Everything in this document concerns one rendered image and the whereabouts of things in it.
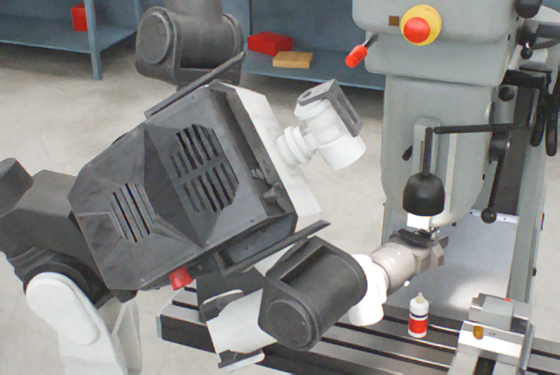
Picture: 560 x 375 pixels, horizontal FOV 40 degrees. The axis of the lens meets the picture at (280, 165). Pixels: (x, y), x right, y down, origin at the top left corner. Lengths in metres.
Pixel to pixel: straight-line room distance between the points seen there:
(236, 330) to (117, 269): 0.25
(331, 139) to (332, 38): 4.98
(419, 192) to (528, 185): 0.71
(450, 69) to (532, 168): 0.67
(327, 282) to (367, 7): 0.44
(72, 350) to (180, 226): 0.39
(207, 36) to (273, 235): 0.32
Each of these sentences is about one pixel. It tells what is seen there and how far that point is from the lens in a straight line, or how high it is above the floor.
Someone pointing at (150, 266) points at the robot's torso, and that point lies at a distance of 1.10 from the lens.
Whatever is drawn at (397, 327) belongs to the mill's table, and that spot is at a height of 0.97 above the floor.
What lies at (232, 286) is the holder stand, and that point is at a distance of 1.82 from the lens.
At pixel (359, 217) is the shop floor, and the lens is 4.16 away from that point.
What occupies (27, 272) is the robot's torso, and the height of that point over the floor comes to 1.40.
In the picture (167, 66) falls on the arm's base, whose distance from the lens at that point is 1.17.
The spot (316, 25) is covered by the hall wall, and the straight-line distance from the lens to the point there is 6.15.
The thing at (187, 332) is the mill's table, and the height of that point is 0.92.
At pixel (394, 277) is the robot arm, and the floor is 1.25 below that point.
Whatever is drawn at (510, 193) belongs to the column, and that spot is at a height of 1.18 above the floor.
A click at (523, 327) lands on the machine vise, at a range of 1.76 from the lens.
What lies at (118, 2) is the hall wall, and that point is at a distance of 6.93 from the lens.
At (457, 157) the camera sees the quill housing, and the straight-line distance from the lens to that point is 1.45.
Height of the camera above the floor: 2.10
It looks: 26 degrees down
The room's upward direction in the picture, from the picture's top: 1 degrees counter-clockwise
